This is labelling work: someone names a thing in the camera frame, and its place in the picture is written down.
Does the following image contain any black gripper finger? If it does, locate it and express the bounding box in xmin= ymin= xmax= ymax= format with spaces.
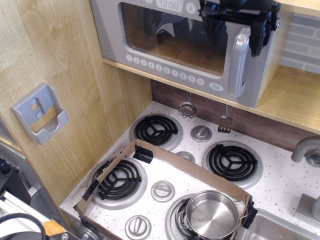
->
xmin=249 ymin=23 xmax=272 ymax=57
xmin=202 ymin=16 xmax=228 ymax=48

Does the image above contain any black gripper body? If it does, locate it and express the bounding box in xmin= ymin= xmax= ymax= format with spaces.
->
xmin=199 ymin=0 xmax=281 ymax=31

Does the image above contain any silver microwave door handle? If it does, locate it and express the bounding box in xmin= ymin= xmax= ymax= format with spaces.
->
xmin=228 ymin=28 xmax=251 ymax=98

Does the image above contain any silver toy microwave door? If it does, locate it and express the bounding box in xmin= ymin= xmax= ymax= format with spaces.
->
xmin=89 ymin=0 xmax=280 ymax=109

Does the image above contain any wooden shelf board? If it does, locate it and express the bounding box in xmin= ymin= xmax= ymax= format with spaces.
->
xmin=102 ymin=58 xmax=320 ymax=134

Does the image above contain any hanging metal strainer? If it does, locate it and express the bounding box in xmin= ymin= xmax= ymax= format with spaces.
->
xmin=178 ymin=92 xmax=198 ymax=119

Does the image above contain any hanging metal spatula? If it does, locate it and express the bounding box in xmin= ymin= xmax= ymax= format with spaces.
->
xmin=217 ymin=105 xmax=233 ymax=134

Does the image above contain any back silver stove knob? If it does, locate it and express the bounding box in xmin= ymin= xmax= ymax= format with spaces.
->
xmin=190 ymin=125 xmax=212 ymax=143

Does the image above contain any silver stove knob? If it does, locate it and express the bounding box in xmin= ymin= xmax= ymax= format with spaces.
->
xmin=176 ymin=151 xmax=195 ymax=163
xmin=150 ymin=180 xmax=176 ymax=203
xmin=190 ymin=125 xmax=212 ymax=143
xmin=125 ymin=215 xmax=152 ymax=240

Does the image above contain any back left black burner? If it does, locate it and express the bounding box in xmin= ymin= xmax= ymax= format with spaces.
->
xmin=133 ymin=115 xmax=179 ymax=146

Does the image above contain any black burner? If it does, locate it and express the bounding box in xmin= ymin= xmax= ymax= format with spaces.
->
xmin=133 ymin=115 xmax=179 ymax=146
xmin=97 ymin=159 xmax=144 ymax=201
xmin=174 ymin=197 xmax=200 ymax=240
xmin=204 ymin=143 xmax=258 ymax=182

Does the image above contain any grey toy faucet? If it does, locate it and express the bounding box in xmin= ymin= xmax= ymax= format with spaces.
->
xmin=291 ymin=136 xmax=320 ymax=168

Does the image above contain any middle silver stove knob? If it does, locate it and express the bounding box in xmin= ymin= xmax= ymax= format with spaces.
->
xmin=176 ymin=151 xmax=195 ymax=163

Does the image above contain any back right black burner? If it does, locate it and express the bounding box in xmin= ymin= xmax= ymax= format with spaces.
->
xmin=204 ymin=143 xmax=258 ymax=182

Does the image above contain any centre silver stove knob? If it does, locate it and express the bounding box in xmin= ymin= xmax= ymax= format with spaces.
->
xmin=150 ymin=180 xmax=176 ymax=203

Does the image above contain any front left black burner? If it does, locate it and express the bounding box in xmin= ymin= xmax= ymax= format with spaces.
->
xmin=97 ymin=159 xmax=144 ymax=201

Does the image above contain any stainless steel pot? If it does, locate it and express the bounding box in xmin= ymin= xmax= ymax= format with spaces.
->
xmin=185 ymin=190 xmax=248 ymax=240

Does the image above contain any stainless steel sink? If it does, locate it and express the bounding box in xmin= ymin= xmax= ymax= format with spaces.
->
xmin=235 ymin=209 xmax=320 ymax=240

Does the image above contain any front right black burner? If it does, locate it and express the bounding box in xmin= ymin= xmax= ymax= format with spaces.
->
xmin=174 ymin=197 xmax=200 ymax=240

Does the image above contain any front silver stove knob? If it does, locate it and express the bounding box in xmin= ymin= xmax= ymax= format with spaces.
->
xmin=125 ymin=215 xmax=152 ymax=240

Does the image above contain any grey faucet handle base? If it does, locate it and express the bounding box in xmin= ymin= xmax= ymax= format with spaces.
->
xmin=294 ymin=194 xmax=320 ymax=228

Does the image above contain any grey wall phone holder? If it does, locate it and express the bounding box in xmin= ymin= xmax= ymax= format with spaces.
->
xmin=11 ymin=82 xmax=69 ymax=145

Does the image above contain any brown cardboard frame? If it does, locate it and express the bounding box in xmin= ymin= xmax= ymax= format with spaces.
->
xmin=74 ymin=139 xmax=252 ymax=240

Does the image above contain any black braided cable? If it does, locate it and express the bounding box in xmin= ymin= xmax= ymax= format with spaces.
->
xmin=0 ymin=212 xmax=47 ymax=240

